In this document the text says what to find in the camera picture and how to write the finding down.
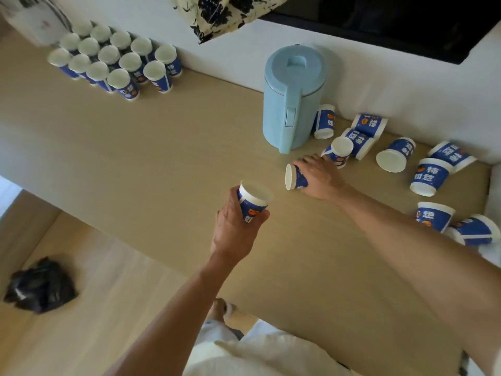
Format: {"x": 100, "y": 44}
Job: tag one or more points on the person's right forearm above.
{"x": 422, "y": 254}

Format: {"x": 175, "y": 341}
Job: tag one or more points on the array of blue paper cups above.
{"x": 117, "y": 60}

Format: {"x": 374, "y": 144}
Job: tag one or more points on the person's foot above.
{"x": 220, "y": 309}

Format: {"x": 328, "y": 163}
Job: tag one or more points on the light blue electric kettle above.
{"x": 287, "y": 93}

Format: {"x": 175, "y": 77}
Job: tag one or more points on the person's left forearm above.
{"x": 168, "y": 321}

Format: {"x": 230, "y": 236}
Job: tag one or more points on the black plastic bag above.
{"x": 41, "y": 287}

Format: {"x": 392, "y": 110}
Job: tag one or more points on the person's right fingers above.
{"x": 309, "y": 161}

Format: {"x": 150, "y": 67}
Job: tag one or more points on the cream floral curtain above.
{"x": 219, "y": 13}

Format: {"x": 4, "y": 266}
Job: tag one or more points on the black television screen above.
{"x": 391, "y": 19}

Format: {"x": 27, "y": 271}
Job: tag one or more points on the person's right hand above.
{"x": 323, "y": 180}

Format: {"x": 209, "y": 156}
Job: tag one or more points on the person's white clothing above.
{"x": 258, "y": 352}

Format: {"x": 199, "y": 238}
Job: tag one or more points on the blue printed drinking cup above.
{"x": 292, "y": 177}
{"x": 253, "y": 199}

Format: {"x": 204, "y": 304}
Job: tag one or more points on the person's left thumb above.
{"x": 261, "y": 218}

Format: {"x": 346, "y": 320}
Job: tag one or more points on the scattered heap of paper cups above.
{"x": 430, "y": 178}

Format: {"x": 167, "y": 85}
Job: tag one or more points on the person's left hand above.
{"x": 231, "y": 234}

